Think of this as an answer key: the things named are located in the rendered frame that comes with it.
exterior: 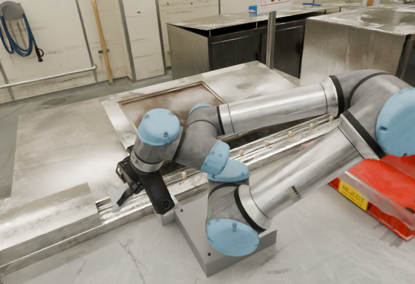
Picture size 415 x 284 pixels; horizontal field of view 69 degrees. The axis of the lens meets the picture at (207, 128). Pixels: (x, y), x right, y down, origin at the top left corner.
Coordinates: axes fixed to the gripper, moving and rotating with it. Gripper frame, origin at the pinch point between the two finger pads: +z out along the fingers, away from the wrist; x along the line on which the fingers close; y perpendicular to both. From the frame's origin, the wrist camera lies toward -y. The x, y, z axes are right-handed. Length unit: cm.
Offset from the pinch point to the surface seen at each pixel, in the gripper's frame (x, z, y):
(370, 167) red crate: -83, -3, -45
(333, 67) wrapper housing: -119, -6, -2
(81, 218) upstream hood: 10.7, 18.8, 9.0
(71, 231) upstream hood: 14.2, 22.4, 8.3
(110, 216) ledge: 2.0, 23.4, 5.4
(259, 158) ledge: -56, 13, -12
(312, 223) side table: -41, -1, -41
